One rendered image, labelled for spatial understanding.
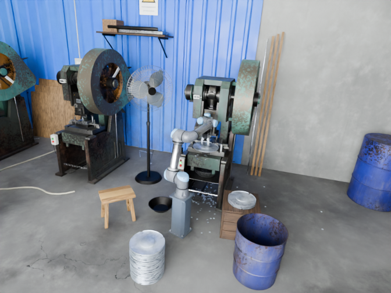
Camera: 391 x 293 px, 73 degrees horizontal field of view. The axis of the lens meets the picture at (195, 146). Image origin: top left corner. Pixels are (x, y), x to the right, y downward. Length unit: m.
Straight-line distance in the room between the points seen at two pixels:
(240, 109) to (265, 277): 1.50
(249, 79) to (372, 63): 2.10
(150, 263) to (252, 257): 0.81
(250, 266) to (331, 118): 2.70
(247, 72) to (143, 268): 1.99
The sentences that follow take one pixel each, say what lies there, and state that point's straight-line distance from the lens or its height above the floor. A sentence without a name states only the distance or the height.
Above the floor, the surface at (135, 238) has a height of 0.31.
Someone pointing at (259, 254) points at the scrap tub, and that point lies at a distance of 2.24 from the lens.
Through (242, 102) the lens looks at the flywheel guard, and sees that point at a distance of 2.62.
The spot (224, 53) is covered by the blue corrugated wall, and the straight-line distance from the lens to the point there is 4.15.
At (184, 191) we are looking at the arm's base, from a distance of 2.59.
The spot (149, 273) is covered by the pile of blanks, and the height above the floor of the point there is 0.13.
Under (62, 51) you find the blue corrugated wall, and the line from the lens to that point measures 5.38.
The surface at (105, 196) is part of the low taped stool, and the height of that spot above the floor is 0.33.
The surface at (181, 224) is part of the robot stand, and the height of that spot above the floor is 0.16.
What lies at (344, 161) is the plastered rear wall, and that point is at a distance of 4.60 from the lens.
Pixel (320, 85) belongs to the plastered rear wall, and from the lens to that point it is 4.21.
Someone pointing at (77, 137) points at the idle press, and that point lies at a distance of 3.81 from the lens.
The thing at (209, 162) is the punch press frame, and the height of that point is 0.59.
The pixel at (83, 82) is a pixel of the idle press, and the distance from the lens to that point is 3.30.
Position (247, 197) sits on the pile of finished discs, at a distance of 2.86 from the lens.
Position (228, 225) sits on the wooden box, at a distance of 2.79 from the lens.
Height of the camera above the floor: 1.87
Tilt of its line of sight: 22 degrees down
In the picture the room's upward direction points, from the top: 4 degrees clockwise
